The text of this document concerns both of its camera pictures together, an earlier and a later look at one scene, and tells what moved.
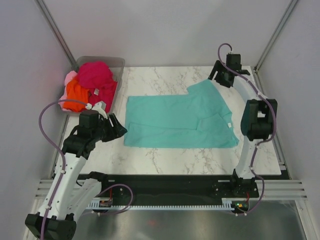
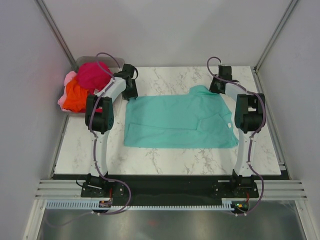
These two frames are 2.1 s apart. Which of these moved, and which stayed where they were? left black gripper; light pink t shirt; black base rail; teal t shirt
Moved: left black gripper
Stayed: light pink t shirt; teal t shirt; black base rail
